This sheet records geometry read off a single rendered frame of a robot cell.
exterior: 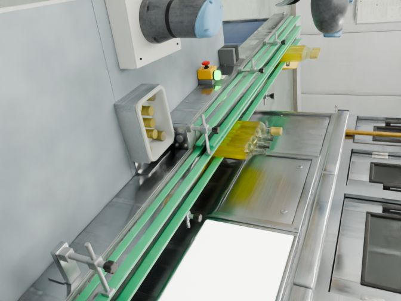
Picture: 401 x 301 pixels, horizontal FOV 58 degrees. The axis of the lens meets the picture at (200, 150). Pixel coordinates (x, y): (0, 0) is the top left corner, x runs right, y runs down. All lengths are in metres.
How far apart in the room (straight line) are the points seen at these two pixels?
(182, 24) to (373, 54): 6.40
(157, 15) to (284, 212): 0.78
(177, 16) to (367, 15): 6.19
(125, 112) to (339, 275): 0.82
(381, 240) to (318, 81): 6.43
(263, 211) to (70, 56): 0.81
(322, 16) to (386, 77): 6.29
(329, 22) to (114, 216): 0.90
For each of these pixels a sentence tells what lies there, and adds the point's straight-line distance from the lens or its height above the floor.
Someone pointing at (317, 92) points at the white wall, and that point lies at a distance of 7.70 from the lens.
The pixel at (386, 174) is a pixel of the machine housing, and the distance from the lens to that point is 1.62.
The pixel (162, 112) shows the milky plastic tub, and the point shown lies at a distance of 1.30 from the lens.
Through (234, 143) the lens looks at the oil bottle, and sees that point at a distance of 1.43.
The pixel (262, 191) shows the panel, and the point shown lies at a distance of 1.42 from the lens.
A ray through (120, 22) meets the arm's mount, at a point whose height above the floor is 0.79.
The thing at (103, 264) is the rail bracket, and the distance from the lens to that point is 0.87.
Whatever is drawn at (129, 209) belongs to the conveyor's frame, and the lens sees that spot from 1.15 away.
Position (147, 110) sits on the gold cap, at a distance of 1.24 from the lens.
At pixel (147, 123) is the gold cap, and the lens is 1.25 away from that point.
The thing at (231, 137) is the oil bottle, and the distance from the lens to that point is 1.48.
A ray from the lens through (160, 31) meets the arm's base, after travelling 1.17.
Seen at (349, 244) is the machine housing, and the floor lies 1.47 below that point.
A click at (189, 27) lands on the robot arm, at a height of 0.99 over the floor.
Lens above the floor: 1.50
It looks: 25 degrees down
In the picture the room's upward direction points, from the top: 96 degrees clockwise
